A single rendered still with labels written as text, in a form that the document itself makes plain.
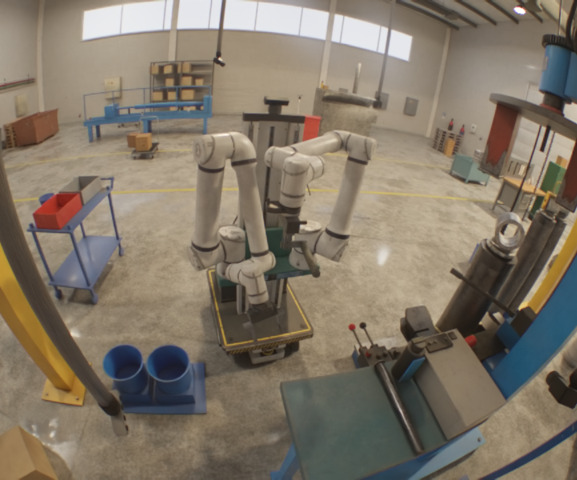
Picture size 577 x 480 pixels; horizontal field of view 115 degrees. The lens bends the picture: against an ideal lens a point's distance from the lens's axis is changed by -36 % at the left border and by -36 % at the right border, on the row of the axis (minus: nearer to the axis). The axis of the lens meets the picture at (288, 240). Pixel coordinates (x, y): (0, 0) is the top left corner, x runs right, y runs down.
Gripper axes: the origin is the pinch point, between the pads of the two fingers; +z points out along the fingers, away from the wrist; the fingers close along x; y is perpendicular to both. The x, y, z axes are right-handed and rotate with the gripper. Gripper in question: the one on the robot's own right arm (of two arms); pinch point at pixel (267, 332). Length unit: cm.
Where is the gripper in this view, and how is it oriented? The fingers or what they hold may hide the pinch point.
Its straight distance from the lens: 135.2
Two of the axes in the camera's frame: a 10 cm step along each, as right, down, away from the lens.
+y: -4.5, -1.5, 8.8
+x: -8.8, 2.8, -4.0
